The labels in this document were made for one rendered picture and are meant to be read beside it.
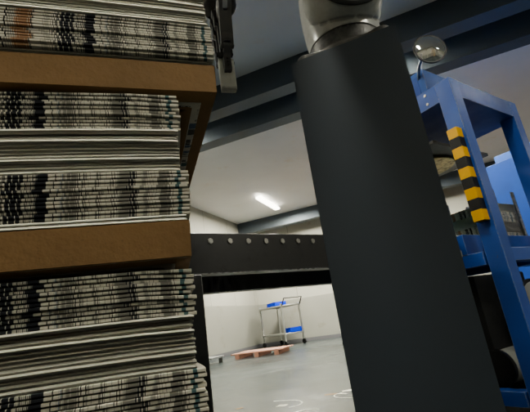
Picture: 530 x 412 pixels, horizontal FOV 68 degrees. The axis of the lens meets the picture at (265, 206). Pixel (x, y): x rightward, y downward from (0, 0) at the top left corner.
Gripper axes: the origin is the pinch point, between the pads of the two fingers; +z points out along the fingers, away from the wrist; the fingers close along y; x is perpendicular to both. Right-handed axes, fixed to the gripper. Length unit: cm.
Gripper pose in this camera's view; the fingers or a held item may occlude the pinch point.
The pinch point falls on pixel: (227, 75)
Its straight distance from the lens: 81.6
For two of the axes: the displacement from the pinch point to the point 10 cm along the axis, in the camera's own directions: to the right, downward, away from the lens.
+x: 9.6, -0.6, 2.6
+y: 2.3, -3.2, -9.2
